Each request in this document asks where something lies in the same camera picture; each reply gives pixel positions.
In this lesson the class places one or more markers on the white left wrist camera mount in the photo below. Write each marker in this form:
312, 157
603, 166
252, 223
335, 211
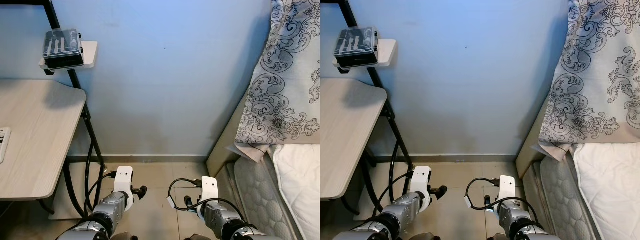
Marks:
123, 180
421, 179

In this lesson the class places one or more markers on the grey quilted mattress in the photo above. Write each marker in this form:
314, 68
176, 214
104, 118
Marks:
560, 195
255, 195

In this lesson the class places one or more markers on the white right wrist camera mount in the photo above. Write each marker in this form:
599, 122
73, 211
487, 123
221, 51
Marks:
507, 189
210, 189

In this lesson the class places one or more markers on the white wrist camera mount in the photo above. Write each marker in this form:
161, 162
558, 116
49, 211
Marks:
123, 180
421, 179
507, 189
210, 189

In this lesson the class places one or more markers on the white power strip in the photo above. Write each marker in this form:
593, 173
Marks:
4, 142

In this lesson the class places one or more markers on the beige bed frame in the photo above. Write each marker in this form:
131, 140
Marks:
527, 155
222, 155

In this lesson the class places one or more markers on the robot left leg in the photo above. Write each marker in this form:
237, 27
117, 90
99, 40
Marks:
425, 237
124, 237

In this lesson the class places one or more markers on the black box clear lid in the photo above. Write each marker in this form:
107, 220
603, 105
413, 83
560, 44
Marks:
62, 50
356, 47

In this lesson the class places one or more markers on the robot leg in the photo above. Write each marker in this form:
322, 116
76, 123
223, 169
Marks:
425, 237
124, 237
199, 237
494, 237

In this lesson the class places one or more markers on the robot right leg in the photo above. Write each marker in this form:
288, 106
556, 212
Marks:
494, 237
199, 237

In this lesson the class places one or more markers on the light wood desk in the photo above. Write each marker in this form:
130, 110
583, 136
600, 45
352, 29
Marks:
35, 135
350, 135

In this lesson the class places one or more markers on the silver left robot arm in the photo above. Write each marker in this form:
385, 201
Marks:
107, 207
405, 207

